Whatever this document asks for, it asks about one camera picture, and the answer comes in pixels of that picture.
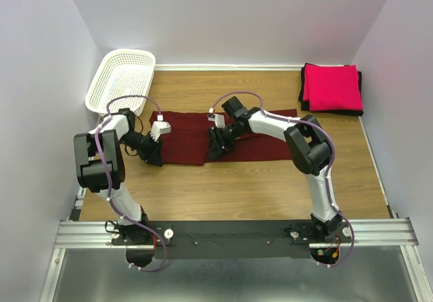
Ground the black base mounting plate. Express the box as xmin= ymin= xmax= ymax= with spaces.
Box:
xmin=104 ymin=220 xmax=352 ymax=269

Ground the white plastic laundry basket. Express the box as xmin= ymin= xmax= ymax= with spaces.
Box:
xmin=85 ymin=49 xmax=156 ymax=116

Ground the folded black t shirt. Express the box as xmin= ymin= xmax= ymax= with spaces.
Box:
xmin=297 ymin=62 xmax=365 ymax=116

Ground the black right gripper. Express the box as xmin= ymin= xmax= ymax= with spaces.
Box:
xmin=205 ymin=123 xmax=242 ymax=162

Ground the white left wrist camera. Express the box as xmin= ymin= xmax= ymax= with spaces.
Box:
xmin=150 ymin=121 xmax=171 ymax=142

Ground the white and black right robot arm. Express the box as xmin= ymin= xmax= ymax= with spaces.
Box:
xmin=208 ymin=96 xmax=342 ymax=242

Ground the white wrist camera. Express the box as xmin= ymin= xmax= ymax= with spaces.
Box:
xmin=208 ymin=108 xmax=225 ymax=129
xmin=150 ymin=121 xmax=171 ymax=142

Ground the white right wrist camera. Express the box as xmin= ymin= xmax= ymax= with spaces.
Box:
xmin=208 ymin=108 xmax=225 ymax=129

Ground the maroon t shirt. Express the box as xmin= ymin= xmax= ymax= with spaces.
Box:
xmin=160 ymin=111 xmax=292 ymax=166

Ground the folded pink t shirt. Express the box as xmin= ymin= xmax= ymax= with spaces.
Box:
xmin=302 ymin=63 xmax=364 ymax=112

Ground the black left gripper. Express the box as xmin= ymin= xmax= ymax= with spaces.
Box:
xmin=118 ymin=131 xmax=164 ymax=167

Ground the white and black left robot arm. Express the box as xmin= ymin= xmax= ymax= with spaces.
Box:
xmin=73 ymin=108 xmax=171 ymax=245

